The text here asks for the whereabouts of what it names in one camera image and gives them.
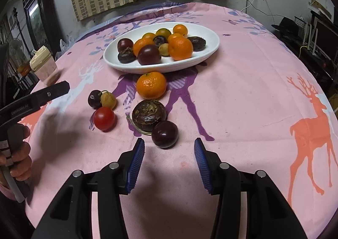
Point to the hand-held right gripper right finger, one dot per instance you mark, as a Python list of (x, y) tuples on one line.
[(203, 166)]

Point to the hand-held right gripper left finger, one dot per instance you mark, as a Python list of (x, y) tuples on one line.
[(136, 166)]

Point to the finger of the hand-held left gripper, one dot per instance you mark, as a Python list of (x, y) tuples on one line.
[(39, 97)]

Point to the red cherry tomato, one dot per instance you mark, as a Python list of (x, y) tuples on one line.
[(104, 118)]

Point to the yellow-brown longan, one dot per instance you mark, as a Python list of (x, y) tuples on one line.
[(164, 49), (108, 100)]

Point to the white oval plate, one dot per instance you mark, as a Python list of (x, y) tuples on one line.
[(118, 66)]

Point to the large dark purple plum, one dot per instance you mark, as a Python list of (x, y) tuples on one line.
[(149, 55), (125, 43)]

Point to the large orange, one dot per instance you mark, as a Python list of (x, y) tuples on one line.
[(181, 48)]

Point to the olive yellow round fruit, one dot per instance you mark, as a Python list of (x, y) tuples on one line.
[(163, 32)]

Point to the person's left hand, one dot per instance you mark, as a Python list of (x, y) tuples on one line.
[(23, 161)]

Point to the plastic bottle with beige lid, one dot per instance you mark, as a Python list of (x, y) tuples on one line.
[(46, 70)]

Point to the orange box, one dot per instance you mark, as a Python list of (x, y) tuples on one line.
[(24, 68)]

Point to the clear plastic bag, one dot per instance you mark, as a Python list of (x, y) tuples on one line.
[(64, 47)]

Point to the pink deer printed tablecloth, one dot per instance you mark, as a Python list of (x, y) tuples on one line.
[(237, 96)]

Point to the dark framed painting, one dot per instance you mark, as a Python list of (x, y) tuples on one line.
[(39, 17)]

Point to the black hat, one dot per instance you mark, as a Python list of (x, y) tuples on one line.
[(286, 27)]

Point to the white router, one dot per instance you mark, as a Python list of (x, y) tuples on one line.
[(310, 35)]

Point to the computer monitor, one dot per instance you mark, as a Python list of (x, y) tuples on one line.
[(326, 38)]

